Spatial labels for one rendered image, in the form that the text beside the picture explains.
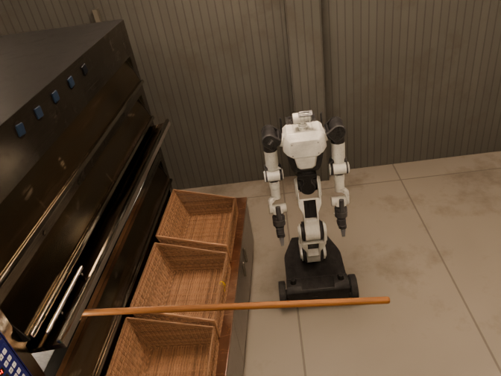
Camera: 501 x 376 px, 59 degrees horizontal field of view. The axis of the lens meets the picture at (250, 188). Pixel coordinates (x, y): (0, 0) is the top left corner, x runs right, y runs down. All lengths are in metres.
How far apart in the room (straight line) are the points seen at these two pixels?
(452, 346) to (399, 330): 0.34
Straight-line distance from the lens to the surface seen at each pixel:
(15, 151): 1.85
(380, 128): 4.75
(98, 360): 2.33
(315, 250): 3.38
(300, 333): 3.34
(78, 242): 2.13
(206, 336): 2.60
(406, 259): 3.86
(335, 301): 1.93
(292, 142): 2.77
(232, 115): 4.49
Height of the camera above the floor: 2.67
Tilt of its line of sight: 34 degrees down
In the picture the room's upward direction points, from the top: 10 degrees counter-clockwise
